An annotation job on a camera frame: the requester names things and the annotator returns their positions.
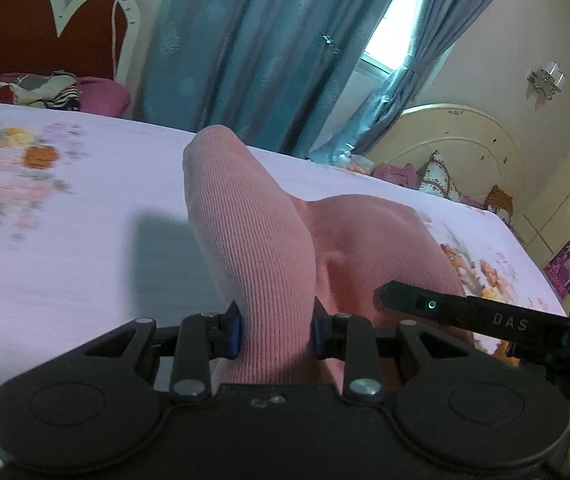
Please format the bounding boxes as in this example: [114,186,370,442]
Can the red white heart headboard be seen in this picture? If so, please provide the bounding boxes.
[0,0,140,84]

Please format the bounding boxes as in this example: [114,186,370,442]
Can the patterned cushion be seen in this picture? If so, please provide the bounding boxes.
[419,151,463,203]

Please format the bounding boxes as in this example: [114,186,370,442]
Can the wall lamp fixture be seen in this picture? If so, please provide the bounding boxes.
[527,60,566,101]

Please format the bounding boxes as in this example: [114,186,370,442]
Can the cream round footboard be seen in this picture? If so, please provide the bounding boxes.
[366,103,524,202]

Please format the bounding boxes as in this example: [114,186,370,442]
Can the pink knit sweater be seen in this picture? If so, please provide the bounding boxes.
[183,126,463,385]

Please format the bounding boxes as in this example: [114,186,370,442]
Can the magenta pillow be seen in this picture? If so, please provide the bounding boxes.
[0,70,131,117]

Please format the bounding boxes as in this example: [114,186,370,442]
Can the blue patterned curtain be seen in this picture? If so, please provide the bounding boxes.
[136,0,492,164]

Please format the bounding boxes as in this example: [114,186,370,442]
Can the white hanging cord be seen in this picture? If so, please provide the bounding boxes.
[110,0,120,82]

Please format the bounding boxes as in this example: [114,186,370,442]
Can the floral white bed sheet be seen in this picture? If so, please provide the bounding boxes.
[0,103,570,480]

